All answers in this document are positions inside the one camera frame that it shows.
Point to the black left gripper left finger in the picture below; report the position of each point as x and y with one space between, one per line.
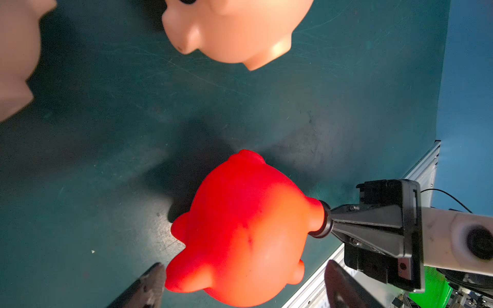
146 291

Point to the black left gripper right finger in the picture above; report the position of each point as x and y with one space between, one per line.
343 291

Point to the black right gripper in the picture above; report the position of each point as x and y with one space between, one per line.
383 233

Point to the red piggy bank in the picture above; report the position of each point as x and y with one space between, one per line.
244 235

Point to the peach piggy bank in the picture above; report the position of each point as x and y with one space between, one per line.
253 33

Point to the pink piggy bank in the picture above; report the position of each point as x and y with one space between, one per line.
20 50

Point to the right small circuit board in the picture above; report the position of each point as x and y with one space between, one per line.
437 290

